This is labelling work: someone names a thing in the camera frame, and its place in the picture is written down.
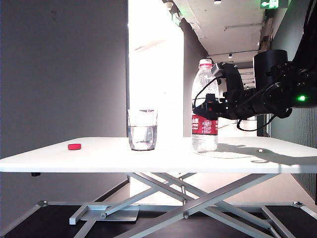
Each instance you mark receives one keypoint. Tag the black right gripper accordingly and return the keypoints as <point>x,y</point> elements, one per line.
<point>232,106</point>

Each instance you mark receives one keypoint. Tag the clear water bottle red label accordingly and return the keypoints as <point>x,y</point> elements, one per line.
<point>205,138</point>

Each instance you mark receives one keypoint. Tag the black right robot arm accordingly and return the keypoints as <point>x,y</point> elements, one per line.
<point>270,72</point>

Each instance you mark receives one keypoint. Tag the red bottle cap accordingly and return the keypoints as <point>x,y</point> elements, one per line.
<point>74,147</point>

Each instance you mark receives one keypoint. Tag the clear glass tumbler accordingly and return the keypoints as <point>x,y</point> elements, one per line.
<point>142,134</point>

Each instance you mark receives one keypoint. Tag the ceiling tube light fixture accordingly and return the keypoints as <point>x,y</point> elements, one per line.
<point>244,26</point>

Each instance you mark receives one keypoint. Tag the round ceiling spotlight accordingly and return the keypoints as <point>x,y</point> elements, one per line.
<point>218,2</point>

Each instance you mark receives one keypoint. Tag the large green exit sign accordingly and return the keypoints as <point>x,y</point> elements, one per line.
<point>274,3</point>

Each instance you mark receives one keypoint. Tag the black knob under table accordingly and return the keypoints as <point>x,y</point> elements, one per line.
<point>36,174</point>

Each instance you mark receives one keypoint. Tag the black base platform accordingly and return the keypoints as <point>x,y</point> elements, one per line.
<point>49,220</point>

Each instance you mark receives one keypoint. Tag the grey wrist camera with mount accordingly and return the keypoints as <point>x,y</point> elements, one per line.
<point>216,70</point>

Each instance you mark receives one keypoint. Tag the grey scissor table frame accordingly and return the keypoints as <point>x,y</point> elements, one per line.
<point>198,202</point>

